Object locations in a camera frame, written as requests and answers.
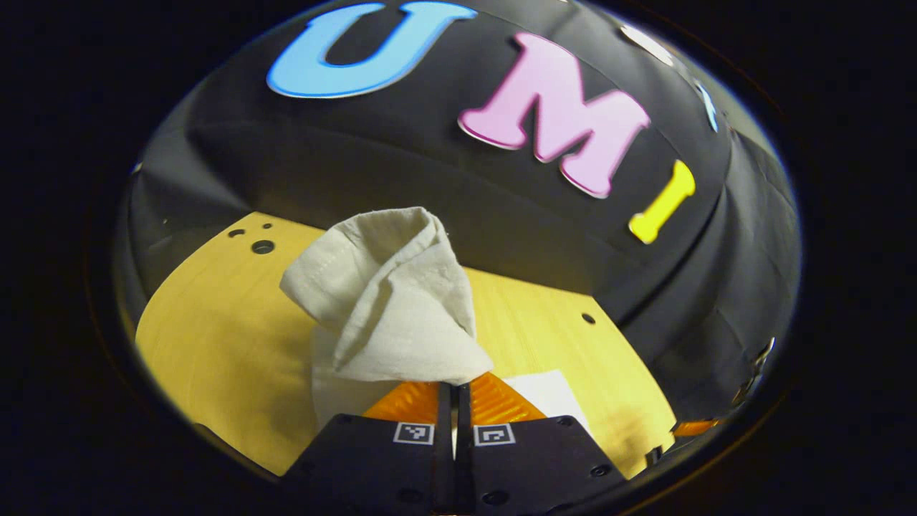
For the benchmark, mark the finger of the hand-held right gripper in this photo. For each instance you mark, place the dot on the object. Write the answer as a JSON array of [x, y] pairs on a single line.
[[695, 428]]

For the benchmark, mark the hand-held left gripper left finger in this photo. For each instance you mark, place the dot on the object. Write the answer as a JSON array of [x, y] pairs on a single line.
[[444, 444]]

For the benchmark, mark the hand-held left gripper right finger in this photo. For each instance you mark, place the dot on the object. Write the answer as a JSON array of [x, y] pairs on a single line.
[[463, 444]]

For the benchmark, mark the white jeans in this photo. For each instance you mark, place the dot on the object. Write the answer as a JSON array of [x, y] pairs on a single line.
[[401, 308]]

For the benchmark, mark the silver metal clip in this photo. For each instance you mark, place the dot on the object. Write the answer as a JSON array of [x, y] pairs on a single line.
[[761, 356]]

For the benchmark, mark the black backdrop cloth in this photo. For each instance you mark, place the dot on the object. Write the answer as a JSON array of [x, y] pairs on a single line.
[[430, 165]]

